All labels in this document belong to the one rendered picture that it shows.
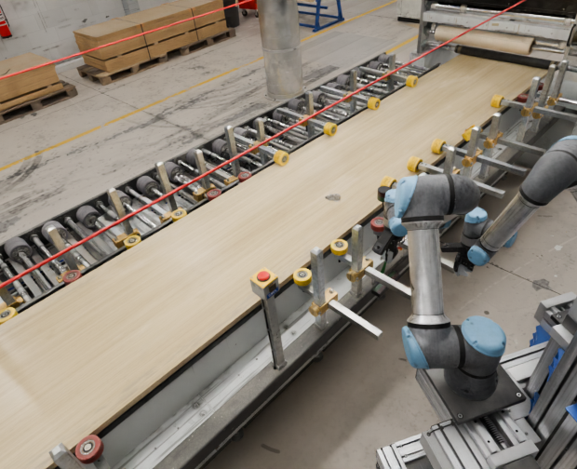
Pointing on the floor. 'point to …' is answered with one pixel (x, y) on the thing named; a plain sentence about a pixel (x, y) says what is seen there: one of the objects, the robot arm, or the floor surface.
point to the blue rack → (321, 15)
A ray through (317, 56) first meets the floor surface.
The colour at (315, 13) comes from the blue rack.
